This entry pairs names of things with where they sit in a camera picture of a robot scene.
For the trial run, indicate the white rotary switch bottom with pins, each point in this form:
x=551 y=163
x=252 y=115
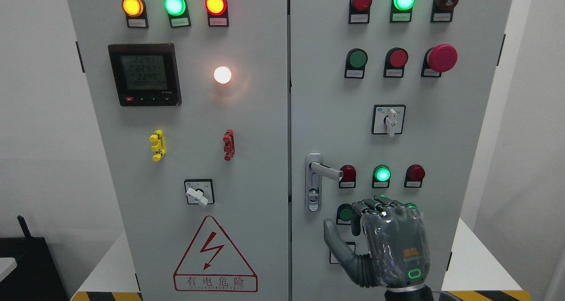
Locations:
x=333 y=260

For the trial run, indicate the dark red lamp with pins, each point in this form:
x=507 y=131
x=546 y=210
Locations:
x=414 y=176
x=348 y=179
x=359 y=12

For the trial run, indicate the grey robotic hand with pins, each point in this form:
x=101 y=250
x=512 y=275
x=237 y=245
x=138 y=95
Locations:
x=398 y=251

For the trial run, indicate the dark red lamp middle left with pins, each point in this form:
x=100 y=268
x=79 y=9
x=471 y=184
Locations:
x=348 y=179

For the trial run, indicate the green push button lower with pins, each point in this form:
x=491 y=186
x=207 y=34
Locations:
x=344 y=214

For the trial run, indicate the dark red lamp top right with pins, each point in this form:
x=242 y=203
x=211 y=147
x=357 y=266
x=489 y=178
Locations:
x=359 y=12

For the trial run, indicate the red emergency stop button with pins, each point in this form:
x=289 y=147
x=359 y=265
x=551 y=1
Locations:
x=439 y=59

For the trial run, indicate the grey electrical cabinet right door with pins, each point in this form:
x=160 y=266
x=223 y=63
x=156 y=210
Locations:
x=333 y=116

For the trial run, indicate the red electrical warning sticker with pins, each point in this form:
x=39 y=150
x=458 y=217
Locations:
x=212 y=263

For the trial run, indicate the grey electrical cabinet left door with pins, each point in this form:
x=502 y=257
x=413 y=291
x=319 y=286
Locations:
x=251 y=191

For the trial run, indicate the yellow indicator lamp top left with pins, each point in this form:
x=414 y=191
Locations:
x=135 y=13

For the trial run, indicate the dark red lamp middle right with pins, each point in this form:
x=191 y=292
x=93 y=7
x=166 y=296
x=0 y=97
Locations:
x=414 y=176

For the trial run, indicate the green push button upper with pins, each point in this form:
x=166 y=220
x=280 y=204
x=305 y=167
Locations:
x=355 y=63

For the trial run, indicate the yellow terminal connector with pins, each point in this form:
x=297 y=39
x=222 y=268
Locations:
x=158 y=145

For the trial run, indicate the silver swing door handle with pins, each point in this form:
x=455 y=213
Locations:
x=315 y=170

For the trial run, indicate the white lit indicator lamp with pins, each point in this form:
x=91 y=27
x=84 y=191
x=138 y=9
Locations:
x=222 y=74

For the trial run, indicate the white rotary switch upper right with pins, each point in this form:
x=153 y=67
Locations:
x=388 y=119

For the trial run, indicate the black box with antenna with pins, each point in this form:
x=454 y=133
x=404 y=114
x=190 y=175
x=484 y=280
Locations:
x=35 y=277

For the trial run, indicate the green push button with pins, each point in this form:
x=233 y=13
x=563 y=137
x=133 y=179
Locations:
x=344 y=214
x=355 y=63

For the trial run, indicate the white rotary switch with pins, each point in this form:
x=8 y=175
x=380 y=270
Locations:
x=388 y=119
x=333 y=260

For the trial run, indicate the white rotary switch left door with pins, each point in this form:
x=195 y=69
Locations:
x=199 y=192

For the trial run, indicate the red push button upper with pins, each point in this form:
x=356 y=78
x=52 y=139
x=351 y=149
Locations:
x=395 y=60

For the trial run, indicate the green lit lamp top right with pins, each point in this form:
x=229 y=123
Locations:
x=401 y=10

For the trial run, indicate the green lit lamp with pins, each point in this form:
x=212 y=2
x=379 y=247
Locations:
x=381 y=177
x=401 y=10

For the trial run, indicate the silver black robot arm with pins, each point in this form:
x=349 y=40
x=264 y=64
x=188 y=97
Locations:
x=420 y=292

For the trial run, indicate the red lit indicator lamp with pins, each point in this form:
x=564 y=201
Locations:
x=217 y=13

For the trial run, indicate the red terminal connector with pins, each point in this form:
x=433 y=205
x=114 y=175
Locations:
x=229 y=147

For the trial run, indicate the green indicator lamp top left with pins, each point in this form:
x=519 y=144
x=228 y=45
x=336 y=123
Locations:
x=178 y=14

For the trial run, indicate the green lit lamp middle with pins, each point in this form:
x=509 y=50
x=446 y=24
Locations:
x=381 y=177

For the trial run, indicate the dark red buzzer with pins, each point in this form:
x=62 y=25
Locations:
x=442 y=10

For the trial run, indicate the black digital power meter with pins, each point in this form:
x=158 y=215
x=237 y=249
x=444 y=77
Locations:
x=145 y=74

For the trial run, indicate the grey electrical cabinet door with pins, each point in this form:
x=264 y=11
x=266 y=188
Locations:
x=251 y=191
x=333 y=116

